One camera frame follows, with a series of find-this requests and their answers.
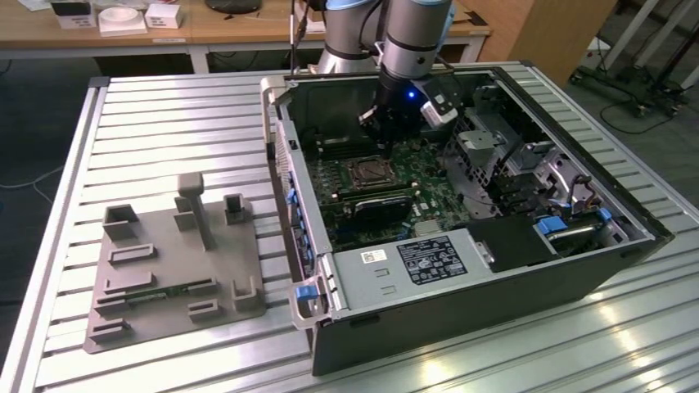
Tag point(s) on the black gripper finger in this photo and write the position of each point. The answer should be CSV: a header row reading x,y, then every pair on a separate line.
x,y
384,150

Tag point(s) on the small CPU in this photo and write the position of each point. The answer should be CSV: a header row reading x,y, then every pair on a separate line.
x,y
370,171

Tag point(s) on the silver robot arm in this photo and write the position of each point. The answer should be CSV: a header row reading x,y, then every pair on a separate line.
x,y
409,45

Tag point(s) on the black RAM slots bank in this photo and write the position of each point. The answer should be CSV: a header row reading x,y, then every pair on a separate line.
x,y
338,148
370,193

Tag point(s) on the black graphics card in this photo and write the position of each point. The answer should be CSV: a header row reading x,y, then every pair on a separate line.
x,y
381,209

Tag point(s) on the green motherboard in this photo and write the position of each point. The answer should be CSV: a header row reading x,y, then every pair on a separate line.
x,y
436,196

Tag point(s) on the metal drive cage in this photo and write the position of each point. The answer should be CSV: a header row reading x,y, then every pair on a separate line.
x,y
480,143

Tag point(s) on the silver chipset heatsink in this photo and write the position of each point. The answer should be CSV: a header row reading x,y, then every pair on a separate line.
x,y
426,230

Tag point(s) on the pale blue teach pendant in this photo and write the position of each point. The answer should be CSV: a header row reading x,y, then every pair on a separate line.
x,y
448,24

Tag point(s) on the small white carton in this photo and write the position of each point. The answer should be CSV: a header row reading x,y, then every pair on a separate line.
x,y
314,24

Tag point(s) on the grey power supply unit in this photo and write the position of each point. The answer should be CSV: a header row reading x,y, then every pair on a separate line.
x,y
376,282

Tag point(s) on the black plastic shroud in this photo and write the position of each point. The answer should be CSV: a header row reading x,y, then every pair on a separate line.
x,y
509,243

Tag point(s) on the wooden cabinet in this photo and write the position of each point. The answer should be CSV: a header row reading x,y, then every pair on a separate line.
x,y
545,37

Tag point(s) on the wooden desk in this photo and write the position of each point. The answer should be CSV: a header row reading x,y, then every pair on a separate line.
x,y
245,28
81,39

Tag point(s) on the blue disk carrier latch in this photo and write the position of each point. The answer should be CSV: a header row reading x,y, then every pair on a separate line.
x,y
549,226

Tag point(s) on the black round object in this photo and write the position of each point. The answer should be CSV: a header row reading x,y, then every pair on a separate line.
x,y
232,5

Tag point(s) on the small blue clip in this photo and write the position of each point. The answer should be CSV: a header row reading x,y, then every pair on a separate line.
x,y
602,215

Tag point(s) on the open black PC case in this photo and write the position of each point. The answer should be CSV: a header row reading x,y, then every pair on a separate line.
x,y
490,315

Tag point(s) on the grey parts rack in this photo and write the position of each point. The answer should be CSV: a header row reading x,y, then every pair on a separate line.
x,y
180,254

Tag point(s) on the wheeled equipment stand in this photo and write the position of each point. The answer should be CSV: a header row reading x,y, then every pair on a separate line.
x,y
655,88

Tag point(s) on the white printed box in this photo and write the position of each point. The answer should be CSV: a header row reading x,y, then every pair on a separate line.
x,y
162,17

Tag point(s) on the green RAM stick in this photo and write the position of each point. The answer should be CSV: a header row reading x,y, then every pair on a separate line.
x,y
164,294

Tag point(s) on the white round holder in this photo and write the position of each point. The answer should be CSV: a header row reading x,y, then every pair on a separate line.
x,y
121,22

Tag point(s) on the white box with black top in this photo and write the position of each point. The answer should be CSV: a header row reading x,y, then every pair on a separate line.
x,y
72,16

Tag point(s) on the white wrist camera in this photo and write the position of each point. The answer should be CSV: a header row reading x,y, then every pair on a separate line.
x,y
436,112

